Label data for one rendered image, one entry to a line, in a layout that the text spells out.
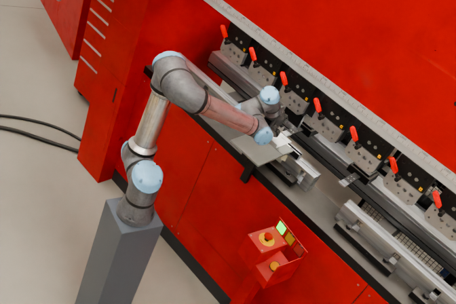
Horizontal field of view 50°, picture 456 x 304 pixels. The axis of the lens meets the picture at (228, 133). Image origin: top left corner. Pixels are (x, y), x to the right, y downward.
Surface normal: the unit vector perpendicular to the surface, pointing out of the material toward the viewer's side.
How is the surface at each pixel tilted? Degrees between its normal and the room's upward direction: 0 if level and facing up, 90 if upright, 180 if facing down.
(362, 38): 90
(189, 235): 90
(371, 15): 90
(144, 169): 7
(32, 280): 0
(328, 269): 90
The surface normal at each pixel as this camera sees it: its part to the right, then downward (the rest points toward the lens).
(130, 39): -0.66, 0.22
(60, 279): 0.34, -0.76
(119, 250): 0.48, 0.65
